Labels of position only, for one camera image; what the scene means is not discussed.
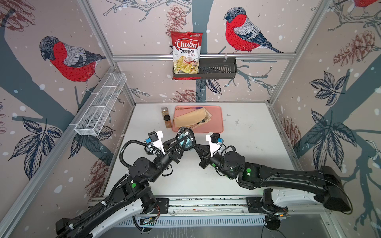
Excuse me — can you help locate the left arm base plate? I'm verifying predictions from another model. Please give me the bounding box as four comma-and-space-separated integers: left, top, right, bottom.
140, 198, 170, 215

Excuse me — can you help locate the black cable front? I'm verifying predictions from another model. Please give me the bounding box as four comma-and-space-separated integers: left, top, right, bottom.
175, 126, 196, 152

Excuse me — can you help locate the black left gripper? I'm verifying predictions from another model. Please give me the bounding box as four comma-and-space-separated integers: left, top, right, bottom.
147, 135, 186, 184

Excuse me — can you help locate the red cassava chips bag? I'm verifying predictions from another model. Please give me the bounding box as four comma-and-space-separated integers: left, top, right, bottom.
171, 31, 203, 79

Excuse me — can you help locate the black wall basket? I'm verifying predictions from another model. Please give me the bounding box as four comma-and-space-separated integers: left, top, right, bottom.
173, 58, 237, 80

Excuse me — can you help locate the brown spice bottle black cap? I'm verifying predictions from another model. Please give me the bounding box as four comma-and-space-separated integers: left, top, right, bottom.
164, 115, 172, 129

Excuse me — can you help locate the white wire mesh basket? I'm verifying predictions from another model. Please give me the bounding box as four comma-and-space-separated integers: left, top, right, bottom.
74, 72, 127, 136

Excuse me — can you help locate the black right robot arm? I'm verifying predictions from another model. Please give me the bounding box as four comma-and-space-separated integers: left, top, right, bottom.
194, 144, 353, 214

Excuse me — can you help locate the tan spice jar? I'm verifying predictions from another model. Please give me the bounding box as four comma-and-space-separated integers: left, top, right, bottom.
161, 107, 169, 117

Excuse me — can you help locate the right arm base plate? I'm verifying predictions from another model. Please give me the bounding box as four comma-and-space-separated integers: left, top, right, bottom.
246, 196, 288, 215

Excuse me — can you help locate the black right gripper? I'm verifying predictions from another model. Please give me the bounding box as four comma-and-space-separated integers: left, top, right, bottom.
194, 143, 236, 181

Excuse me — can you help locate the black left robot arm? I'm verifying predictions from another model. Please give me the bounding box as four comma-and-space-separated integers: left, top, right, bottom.
56, 137, 189, 238

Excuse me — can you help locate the pink plastic tray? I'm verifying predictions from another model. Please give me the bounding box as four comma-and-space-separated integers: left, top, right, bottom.
172, 105, 224, 133

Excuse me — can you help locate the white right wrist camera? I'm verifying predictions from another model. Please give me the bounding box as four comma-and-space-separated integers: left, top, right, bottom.
205, 132, 224, 158

